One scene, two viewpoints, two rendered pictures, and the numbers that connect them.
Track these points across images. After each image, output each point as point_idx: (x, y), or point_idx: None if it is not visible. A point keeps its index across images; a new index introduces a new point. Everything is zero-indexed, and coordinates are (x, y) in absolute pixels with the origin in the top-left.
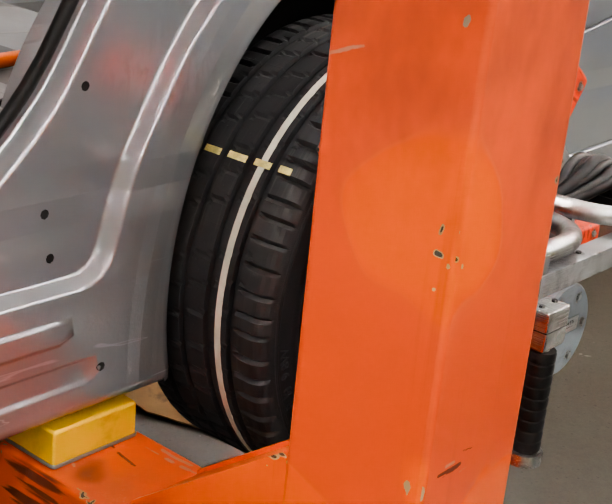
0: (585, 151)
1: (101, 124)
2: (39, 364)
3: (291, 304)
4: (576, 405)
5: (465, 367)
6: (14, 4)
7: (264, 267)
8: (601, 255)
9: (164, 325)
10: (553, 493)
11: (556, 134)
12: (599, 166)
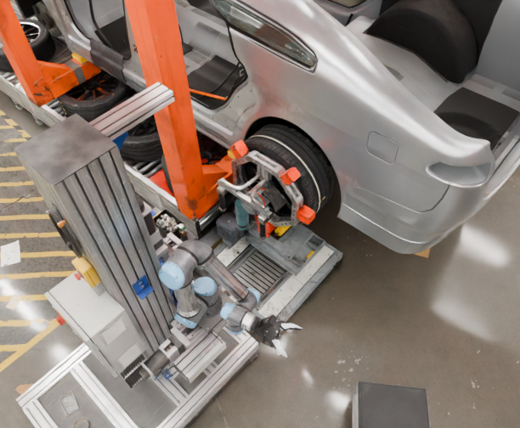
0: (376, 224)
1: (233, 114)
2: (223, 138)
3: None
4: (468, 332)
5: (170, 166)
6: (464, 88)
7: None
8: (239, 196)
9: None
10: (397, 312)
11: (175, 149)
12: (268, 192)
